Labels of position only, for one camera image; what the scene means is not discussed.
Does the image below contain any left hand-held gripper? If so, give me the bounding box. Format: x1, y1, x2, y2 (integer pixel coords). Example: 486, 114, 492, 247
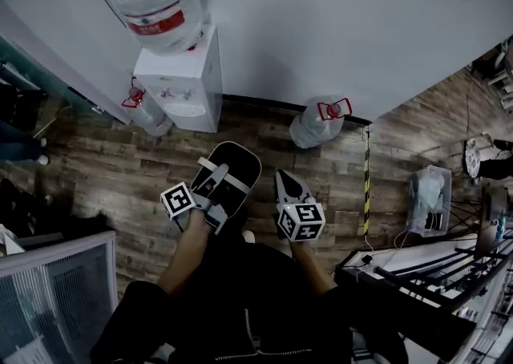
160, 164, 232, 236

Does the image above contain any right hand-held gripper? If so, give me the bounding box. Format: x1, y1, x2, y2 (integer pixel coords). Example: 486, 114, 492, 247
273, 169, 326, 243

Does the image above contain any black bin with white rim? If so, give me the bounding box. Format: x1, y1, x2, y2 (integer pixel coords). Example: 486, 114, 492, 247
189, 140, 263, 224

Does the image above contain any person's right forearm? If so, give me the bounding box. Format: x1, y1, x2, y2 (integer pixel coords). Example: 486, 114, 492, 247
287, 237, 338, 300

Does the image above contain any person's left forearm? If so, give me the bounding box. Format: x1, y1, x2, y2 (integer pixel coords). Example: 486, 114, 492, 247
156, 209, 212, 298

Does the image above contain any white water dispenser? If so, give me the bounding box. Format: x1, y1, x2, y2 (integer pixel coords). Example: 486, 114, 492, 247
132, 25, 224, 134

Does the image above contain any person's black clothing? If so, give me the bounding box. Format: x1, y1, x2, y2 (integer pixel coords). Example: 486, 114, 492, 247
90, 209, 410, 364

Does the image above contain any clear bag trash bin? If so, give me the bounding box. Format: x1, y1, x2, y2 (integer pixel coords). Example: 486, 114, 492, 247
404, 164, 454, 239

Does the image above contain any black desk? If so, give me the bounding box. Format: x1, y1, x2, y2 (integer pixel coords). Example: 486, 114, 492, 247
333, 249, 479, 351

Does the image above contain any round patterned stool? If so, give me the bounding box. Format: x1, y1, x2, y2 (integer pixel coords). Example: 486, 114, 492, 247
463, 138, 483, 179

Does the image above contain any white framed ribbed glass partition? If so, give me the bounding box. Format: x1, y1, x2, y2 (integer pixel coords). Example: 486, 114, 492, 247
0, 229, 118, 364

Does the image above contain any white workbench with black rails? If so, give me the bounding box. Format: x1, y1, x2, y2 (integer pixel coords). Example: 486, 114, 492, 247
372, 229, 513, 364

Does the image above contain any clear jug red handle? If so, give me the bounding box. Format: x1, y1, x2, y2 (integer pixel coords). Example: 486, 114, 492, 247
289, 94, 353, 150
120, 76, 175, 137

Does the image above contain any yellow black striped cable cover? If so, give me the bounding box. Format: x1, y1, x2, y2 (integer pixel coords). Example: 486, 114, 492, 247
362, 124, 373, 238

